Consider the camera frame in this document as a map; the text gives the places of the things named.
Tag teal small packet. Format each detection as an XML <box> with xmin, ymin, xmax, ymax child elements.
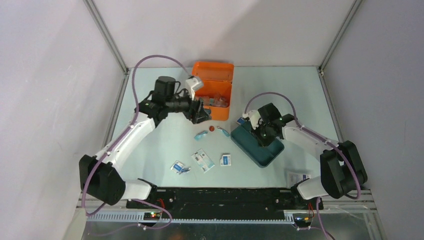
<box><xmin>216</xmin><ymin>126</ymin><xmax>230</xmax><ymax>137</ymax></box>

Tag purple cable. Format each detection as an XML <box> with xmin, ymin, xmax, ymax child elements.
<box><xmin>81</xmin><ymin>54</ymin><xmax>191</xmax><ymax>230</ymax></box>
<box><xmin>244</xmin><ymin>92</ymin><xmax>363</xmax><ymax>240</ymax></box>

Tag orange medicine box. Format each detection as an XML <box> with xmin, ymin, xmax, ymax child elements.
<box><xmin>192</xmin><ymin>61</ymin><xmax>235</xmax><ymax>121</ymax></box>

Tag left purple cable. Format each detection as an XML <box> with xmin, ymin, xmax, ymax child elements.
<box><xmin>81</xmin><ymin>54</ymin><xmax>191</xmax><ymax>230</ymax></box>

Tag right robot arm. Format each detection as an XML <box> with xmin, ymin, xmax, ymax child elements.
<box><xmin>243</xmin><ymin>103</ymin><xmax>368</xmax><ymax>209</ymax></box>

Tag white leaflet near base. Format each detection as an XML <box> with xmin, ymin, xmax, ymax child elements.
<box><xmin>286</xmin><ymin>171</ymin><xmax>311</xmax><ymax>188</ymax></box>

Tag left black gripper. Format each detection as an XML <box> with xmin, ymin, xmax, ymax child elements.
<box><xmin>165</xmin><ymin>88</ymin><xmax>211</xmax><ymax>124</ymax></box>

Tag clear bag of swabs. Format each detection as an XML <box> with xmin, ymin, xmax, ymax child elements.
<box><xmin>199</xmin><ymin>94</ymin><xmax>229</xmax><ymax>108</ymax></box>

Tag teal divided tray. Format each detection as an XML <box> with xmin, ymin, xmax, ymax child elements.
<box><xmin>230</xmin><ymin>122</ymin><xmax>285</xmax><ymax>168</ymax></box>

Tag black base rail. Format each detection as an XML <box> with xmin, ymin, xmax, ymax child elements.
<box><xmin>146</xmin><ymin>187</ymin><xmax>324</xmax><ymax>221</ymax></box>

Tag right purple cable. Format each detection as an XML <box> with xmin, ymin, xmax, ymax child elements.
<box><xmin>244</xmin><ymin>92</ymin><xmax>363</xmax><ymax>240</ymax></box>

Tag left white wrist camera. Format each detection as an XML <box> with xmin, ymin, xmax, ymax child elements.
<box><xmin>185</xmin><ymin>76</ymin><xmax>204</xmax><ymax>100</ymax></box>

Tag teal wrapper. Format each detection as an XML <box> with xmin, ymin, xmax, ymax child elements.
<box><xmin>194</xmin><ymin>130</ymin><xmax>209</xmax><ymax>141</ymax></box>

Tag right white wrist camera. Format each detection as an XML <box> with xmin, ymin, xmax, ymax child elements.
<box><xmin>242</xmin><ymin>110</ymin><xmax>261</xmax><ymax>130</ymax></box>

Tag blue white alcohol pad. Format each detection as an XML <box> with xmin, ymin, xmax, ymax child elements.
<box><xmin>220</xmin><ymin>154</ymin><xmax>232</xmax><ymax>166</ymax></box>

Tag long white teal packet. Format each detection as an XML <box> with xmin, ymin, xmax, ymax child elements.
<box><xmin>191</xmin><ymin>149</ymin><xmax>215</xmax><ymax>173</ymax></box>

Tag small blue white sachet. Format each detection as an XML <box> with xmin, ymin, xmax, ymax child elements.
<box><xmin>236</xmin><ymin>117</ymin><xmax>246</xmax><ymax>125</ymax></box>

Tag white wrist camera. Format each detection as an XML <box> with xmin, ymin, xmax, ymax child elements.
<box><xmin>242</xmin><ymin>110</ymin><xmax>261</xmax><ymax>130</ymax></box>
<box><xmin>185</xmin><ymin>76</ymin><xmax>204</xmax><ymax>100</ymax></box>

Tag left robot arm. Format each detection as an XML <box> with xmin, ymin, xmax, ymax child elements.
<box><xmin>79</xmin><ymin>76</ymin><xmax>211</xmax><ymax>208</ymax></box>

